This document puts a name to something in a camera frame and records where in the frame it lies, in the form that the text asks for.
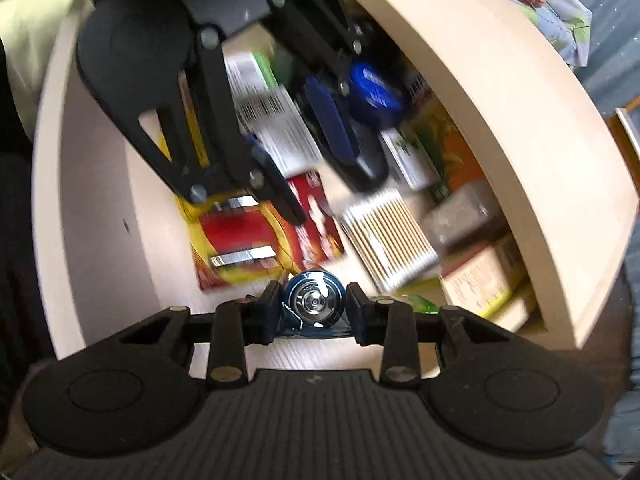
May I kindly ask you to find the red yellow paper booklet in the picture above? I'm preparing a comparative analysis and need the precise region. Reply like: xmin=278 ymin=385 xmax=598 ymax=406
xmin=176 ymin=170 xmax=345 ymax=292

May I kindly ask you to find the white green small box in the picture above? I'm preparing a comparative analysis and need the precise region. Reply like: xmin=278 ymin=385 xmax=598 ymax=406
xmin=380 ymin=129 xmax=440 ymax=192

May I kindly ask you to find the cotton swab pack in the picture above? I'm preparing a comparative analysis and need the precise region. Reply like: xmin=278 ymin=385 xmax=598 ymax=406
xmin=337 ymin=188 xmax=439 ymax=292

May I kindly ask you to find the black electric shaver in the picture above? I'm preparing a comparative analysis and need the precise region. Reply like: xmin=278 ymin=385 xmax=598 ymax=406
xmin=320 ymin=120 xmax=390 ymax=193

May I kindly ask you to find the blue round cream tin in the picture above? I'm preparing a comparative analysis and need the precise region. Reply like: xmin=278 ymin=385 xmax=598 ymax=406
xmin=347 ymin=62 xmax=405 ymax=130

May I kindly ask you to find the blue curtain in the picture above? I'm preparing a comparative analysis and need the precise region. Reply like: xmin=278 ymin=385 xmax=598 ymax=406
xmin=576 ymin=0 xmax=639 ymax=116

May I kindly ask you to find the beige wooden nightstand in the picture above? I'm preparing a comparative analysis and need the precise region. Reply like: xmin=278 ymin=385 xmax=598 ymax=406
xmin=356 ymin=0 xmax=638 ymax=350

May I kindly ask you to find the green packet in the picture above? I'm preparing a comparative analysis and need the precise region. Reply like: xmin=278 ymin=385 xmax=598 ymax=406
xmin=398 ymin=295 xmax=439 ymax=314

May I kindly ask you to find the clear plastic wrapped box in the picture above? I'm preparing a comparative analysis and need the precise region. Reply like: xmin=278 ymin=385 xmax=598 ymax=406
xmin=421 ymin=180 xmax=508 ymax=256

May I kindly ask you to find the white printed leaflet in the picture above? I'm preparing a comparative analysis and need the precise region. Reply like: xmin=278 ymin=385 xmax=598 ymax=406
xmin=224 ymin=52 xmax=322 ymax=178

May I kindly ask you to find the yellow medicine box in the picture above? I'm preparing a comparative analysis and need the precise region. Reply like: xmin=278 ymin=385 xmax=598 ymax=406
xmin=439 ymin=234 xmax=527 ymax=318

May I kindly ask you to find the wooden chair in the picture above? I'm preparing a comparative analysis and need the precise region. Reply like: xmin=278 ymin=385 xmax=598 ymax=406
xmin=605 ymin=103 xmax=639 ymax=188

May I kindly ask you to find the patchwork bed sheet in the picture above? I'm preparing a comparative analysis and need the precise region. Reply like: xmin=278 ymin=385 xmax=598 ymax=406
xmin=520 ymin=0 xmax=592 ymax=68

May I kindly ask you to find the orange green medicine box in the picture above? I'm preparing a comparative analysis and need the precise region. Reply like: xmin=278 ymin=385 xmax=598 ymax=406
xmin=409 ymin=91 xmax=485 ymax=204

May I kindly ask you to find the beige nightstand drawer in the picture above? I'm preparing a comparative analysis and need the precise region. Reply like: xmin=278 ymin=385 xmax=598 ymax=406
xmin=30 ymin=8 xmax=547 ymax=391

